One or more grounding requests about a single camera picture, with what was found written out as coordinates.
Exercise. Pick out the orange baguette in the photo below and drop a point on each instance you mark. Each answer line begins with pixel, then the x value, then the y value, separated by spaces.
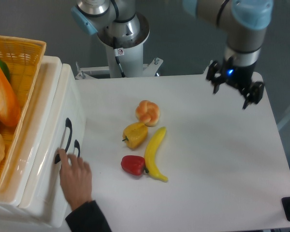
pixel 10 111

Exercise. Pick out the person's hand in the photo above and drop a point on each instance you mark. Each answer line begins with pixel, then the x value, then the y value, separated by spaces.
pixel 75 179

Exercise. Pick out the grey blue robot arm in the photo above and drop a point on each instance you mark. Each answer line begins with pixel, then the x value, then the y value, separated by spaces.
pixel 244 21

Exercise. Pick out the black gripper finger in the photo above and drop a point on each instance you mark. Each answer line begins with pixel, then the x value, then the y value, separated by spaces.
pixel 252 93
pixel 216 81

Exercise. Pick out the yellow bell pepper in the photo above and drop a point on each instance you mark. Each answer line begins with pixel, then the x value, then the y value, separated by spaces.
pixel 135 134

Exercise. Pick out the dark sleeved forearm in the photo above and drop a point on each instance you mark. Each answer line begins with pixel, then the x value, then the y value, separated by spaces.
pixel 87 218

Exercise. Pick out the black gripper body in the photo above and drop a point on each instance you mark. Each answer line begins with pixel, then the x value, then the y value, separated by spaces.
pixel 237 76

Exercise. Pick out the yellow banana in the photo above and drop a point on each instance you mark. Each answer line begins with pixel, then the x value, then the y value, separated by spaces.
pixel 150 155

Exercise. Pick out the knotted bread bun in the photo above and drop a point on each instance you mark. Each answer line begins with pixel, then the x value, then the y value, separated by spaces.
pixel 148 113

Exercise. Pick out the red bell pepper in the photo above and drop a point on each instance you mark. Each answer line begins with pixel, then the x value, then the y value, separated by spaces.
pixel 134 165

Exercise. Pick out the green pepper in basket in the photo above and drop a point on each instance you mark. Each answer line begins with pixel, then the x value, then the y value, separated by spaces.
pixel 5 70

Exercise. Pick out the white drawer cabinet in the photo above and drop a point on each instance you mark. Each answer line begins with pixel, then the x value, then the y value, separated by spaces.
pixel 19 188

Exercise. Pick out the yellow woven basket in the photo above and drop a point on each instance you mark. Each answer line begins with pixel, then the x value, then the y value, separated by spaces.
pixel 23 58

